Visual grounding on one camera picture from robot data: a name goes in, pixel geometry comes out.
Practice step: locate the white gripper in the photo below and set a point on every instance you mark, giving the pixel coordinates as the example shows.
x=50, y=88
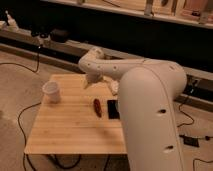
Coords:
x=91, y=79

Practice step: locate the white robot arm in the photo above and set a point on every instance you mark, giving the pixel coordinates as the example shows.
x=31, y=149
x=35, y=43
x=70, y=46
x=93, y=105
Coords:
x=146, y=91

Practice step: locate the white ceramic cup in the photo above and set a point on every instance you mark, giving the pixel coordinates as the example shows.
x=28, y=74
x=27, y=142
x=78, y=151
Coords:
x=52, y=90

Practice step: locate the black rectangular block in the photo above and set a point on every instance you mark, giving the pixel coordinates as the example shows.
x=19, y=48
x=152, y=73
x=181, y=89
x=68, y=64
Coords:
x=112, y=110

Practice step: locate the bamboo table board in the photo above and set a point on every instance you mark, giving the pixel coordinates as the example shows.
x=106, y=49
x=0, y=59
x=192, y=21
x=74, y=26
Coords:
x=72, y=126

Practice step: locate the black power adapter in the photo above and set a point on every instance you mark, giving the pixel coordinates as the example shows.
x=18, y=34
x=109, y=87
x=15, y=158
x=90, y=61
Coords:
x=190, y=141

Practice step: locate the black camera on ledge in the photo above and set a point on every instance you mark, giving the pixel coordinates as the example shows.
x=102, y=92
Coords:
x=56, y=35

